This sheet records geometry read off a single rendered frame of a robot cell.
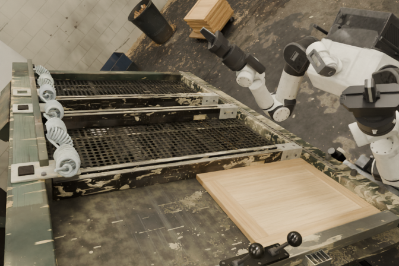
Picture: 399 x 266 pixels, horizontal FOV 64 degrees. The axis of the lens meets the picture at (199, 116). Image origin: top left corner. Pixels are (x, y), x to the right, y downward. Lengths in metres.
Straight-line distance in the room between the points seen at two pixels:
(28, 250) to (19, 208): 0.16
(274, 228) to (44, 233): 0.67
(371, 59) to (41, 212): 1.07
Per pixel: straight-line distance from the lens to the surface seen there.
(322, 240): 1.09
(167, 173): 1.22
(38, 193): 1.02
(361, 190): 1.44
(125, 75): 2.50
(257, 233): 1.06
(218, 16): 4.45
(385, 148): 1.02
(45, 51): 6.12
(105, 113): 1.64
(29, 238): 0.88
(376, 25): 1.22
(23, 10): 6.06
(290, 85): 1.42
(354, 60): 1.20
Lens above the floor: 2.19
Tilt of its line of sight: 36 degrees down
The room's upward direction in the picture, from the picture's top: 47 degrees counter-clockwise
